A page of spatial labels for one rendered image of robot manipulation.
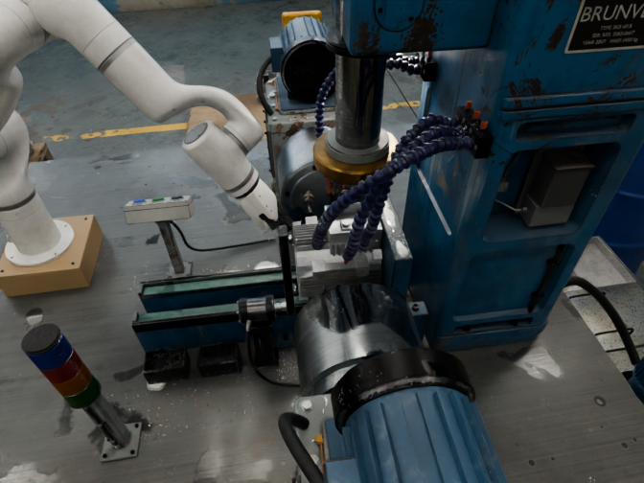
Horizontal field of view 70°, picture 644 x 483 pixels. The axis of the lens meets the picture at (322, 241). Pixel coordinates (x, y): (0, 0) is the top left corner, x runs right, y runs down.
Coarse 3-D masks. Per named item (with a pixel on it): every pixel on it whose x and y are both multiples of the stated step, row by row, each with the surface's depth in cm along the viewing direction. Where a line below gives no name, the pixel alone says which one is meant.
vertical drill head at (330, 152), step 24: (336, 0) 72; (336, 24) 75; (336, 72) 80; (360, 72) 77; (384, 72) 80; (336, 96) 84; (360, 96) 80; (336, 120) 87; (360, 120) 84; (336, 144) 89; (360, 144) 87; (384, 144) 89; (336, 168) 87; (360, 168) 87; (336, 192) 94
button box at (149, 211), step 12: (132, 204) 121; (144, 204) 121; (156, 204) 121; (168, 204) 121; (180, 204) 122; (192, 204) 127; (132, 216) 121; (144, 216) 122; (156, 216) 122; (168, 216) 122; (180, 216) 123
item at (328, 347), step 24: (336, 288) 89; (360, 288) 88; (384, 288) 90; (312, 312) 88; (336, 312) 85; (360, 312) 84; (384, 312) 85; (408, 312) 90; (312, 336) 85; (336, 336) 81; (360, 336) 80; (384, 336) 80; (408, 336) 83; (312, 360) 82; (336, 360) 78; (360, 360) 78; (312, 384) 81
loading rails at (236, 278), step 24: (144, 288) 121; (168, 288) 121; (192, 288) 121; (216, 288) 121; (240, 288) 123; (264, 288) 124; (168, 312) 115; (192, 312) 115; (216, 312) 114; (144, 336) 115; (168, 336) 116; (192, 336) 118; (216, 336) 119; (240, 336) 121; (288, 336) 121
